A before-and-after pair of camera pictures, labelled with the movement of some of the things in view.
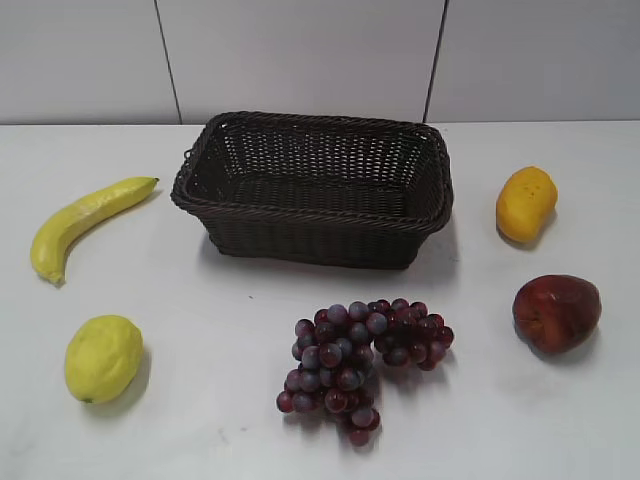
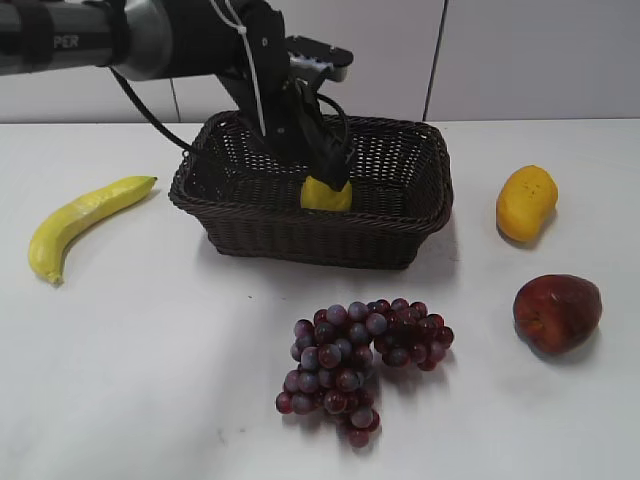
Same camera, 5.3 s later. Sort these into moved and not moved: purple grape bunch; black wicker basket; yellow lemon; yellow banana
Moved: yellow lemon
Not moved: purple grape bunch; yellow banana; black wicker basket
